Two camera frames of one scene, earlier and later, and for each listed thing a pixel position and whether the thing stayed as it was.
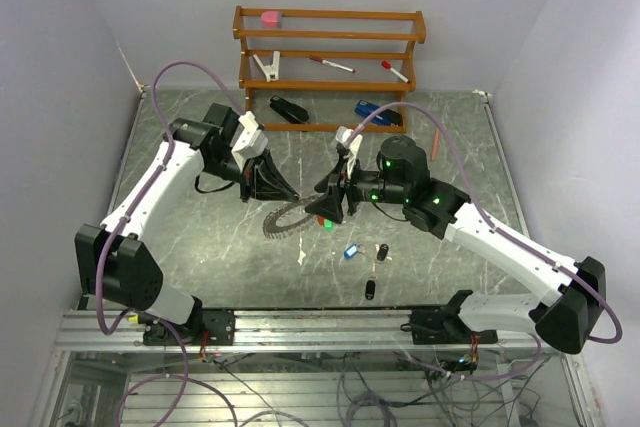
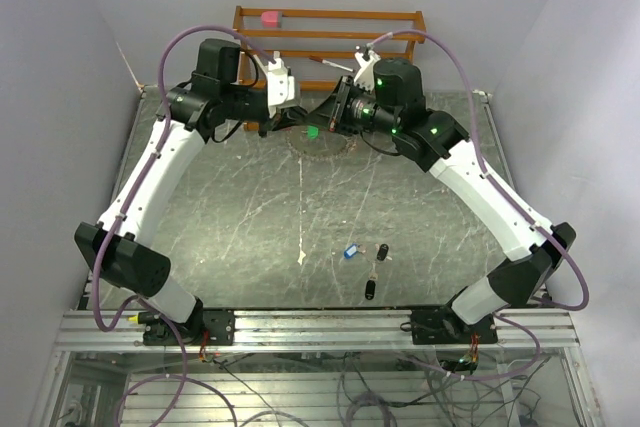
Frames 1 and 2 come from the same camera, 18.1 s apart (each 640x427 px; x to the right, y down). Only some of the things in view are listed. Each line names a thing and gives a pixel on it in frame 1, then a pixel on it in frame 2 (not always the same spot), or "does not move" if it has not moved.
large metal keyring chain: (274, 231) → (319, 143)
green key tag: (328, 225) → (312, 131)
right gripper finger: (327, 206) → (330, 113)
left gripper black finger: (269, 183) → (285, 118)
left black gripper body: (227, 169) → (246, 105)
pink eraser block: (269, 19) does not move
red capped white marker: (325, 61) does not move
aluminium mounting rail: (281, 330) does not move
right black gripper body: (371, 185) → (364, 114)
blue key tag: (351, 251) does not move
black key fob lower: (370, 289) does not move
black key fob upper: (382, 252) does not move
